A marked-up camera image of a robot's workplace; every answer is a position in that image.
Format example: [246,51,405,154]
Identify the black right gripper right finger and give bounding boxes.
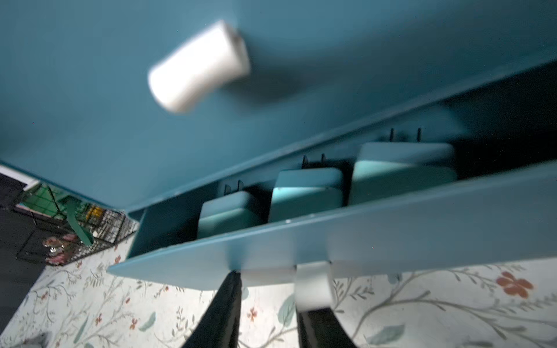
[297,308,356,348]

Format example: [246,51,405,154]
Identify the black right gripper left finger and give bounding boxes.
[183,271,242,348]

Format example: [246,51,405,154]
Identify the white drawer knob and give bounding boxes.
[241,260,338,313]
[147,20,251,113]

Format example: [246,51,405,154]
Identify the teal plug cube top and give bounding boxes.
[197,190,264,239]

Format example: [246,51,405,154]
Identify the teal plug cube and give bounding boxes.
[348,142,458,206]
[197,190,264,239]
[268,167,345,223]

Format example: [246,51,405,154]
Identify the teal two-drawer cabinet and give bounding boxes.
[1,1,556,211]

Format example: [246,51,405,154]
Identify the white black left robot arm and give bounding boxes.
[1,175,44,330]

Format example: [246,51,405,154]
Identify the black wire desk rack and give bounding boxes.
[9,184,138,266]

